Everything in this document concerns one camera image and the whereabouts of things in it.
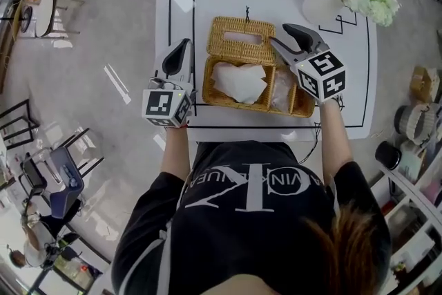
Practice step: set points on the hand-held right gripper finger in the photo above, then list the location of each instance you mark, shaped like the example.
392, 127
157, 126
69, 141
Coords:
304, 36
290, 57

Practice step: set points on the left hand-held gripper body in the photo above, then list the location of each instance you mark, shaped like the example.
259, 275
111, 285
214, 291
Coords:
162, 107

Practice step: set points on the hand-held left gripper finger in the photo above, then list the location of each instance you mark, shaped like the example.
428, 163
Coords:
190, 69
174, 60

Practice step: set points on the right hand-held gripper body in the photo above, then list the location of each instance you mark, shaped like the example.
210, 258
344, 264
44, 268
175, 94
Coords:
323, 76

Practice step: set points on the wicker tissue basket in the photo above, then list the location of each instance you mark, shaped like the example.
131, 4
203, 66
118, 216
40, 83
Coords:
241, 52

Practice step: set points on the person's left forearm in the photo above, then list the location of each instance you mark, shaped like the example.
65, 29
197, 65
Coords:
176, 152

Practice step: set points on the person's right forearm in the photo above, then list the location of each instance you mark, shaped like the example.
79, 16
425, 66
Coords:
335, 138

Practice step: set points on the white vase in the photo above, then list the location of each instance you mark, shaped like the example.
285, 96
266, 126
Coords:
321, 8

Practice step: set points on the clear plastic packet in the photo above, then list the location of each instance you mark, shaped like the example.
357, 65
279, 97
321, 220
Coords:
281, 90

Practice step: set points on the white tissues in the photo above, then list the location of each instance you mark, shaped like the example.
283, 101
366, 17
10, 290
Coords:
238, 83

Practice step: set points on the grey woven basket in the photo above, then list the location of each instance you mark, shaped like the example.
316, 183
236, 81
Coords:
412, 121

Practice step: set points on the black cylinder container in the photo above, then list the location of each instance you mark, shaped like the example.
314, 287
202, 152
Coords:
388, 155

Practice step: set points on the blue chair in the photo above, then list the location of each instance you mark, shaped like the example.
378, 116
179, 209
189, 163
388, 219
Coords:
65, 183

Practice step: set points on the small round white table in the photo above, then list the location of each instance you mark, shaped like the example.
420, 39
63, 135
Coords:
46, 14

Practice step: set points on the black office chair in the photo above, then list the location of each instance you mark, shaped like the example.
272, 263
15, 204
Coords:
32, 172

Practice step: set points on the person's black t-shirt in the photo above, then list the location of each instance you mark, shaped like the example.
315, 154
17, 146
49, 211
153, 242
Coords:
241, 235

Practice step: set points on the white shelf unit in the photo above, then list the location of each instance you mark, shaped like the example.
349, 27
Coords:
407, 217

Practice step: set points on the black metal frame stool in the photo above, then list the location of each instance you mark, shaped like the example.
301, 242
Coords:
20, 124

